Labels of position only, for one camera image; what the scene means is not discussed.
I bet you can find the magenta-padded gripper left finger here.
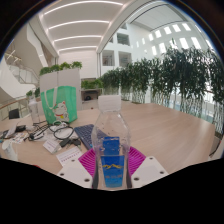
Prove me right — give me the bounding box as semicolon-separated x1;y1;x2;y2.
57;148;99;190

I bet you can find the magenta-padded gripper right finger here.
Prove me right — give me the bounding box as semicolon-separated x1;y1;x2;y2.
127;146;169;190

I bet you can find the clear blue-labelled water bottle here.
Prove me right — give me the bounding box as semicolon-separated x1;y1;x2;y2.
91;94;132;191

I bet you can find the white printed card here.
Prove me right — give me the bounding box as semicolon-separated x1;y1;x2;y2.
55;146;83;167

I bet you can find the small white card box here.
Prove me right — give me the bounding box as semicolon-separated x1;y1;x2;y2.
42;138;62;155

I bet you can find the dark blue keyboard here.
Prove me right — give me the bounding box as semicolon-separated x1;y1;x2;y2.
73;123;101;151

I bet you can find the colourful sticker sheet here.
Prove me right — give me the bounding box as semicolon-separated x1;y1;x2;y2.
12;132;32;144

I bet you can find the black power adapter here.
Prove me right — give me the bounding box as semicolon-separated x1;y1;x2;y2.
14;124;27;133

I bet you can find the clear plastic tumbler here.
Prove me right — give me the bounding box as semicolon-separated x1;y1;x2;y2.
27;96;41;124

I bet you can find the black chair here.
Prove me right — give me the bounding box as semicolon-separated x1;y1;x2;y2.
8;108;21;120

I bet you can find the wooden planter with green plants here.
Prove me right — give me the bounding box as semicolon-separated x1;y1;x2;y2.
25;87;41;101
80;78;105;102

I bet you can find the white cabinet topped with plants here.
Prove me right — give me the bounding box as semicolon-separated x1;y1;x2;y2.
38;61;83;112

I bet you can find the black cable bundle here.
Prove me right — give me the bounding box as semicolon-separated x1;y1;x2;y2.
28;120;83;148

